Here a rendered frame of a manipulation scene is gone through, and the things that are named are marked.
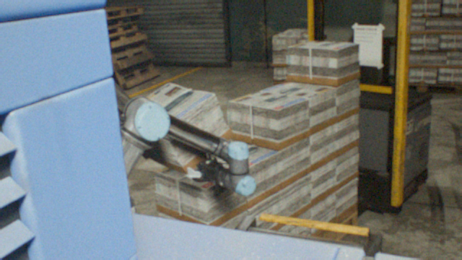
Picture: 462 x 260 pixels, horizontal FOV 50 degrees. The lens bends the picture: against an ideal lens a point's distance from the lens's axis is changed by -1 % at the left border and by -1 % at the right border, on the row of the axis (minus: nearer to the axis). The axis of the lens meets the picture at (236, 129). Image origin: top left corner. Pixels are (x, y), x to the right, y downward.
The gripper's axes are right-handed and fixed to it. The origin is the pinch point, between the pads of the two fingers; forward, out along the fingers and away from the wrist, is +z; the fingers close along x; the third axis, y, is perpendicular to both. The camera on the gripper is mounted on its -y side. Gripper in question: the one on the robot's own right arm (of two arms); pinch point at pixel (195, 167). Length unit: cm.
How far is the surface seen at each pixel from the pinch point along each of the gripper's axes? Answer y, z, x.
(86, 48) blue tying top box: 105, -140, 66
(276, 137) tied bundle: -30, 19, -58
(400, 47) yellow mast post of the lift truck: -39, 18, -176
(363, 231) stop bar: -24, -66, -20
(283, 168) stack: -48, 17, -54
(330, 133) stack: -60, 25, -102
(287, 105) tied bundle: -19, 19, -72
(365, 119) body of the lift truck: -97, 51, -164
